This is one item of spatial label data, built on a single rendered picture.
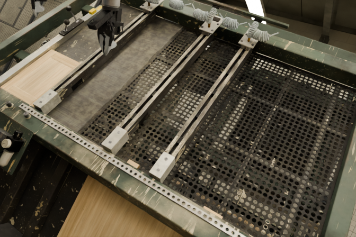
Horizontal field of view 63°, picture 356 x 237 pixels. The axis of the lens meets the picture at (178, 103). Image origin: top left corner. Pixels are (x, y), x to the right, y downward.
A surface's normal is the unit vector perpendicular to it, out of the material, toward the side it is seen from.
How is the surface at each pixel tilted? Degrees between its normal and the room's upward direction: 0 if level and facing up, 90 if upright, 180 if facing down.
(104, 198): 90
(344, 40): 90
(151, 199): 58
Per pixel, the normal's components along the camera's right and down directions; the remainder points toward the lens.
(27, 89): 0.00, -0.63
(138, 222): -0.28, -0.19
